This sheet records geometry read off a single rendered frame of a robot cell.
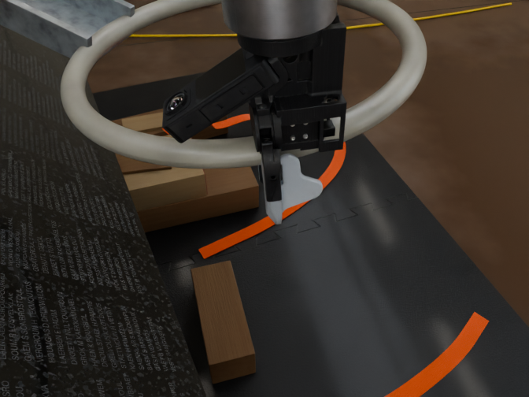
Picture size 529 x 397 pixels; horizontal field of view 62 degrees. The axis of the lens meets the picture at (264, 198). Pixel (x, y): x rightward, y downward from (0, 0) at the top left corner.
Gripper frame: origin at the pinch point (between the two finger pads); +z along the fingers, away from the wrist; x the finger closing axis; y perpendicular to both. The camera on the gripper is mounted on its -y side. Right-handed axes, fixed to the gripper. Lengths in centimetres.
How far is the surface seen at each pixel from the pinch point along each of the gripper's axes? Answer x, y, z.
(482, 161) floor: 91, 97, 89
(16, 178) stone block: 18.1, -35.4, 7.0
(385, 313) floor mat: 29, 35, 85
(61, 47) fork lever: 30.9, -26.2, -6.1
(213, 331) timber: 24, -15, 70
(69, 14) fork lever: 40.7, -26.3, -7.0
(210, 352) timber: 18, -16, 71
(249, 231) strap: 66, -2, 82
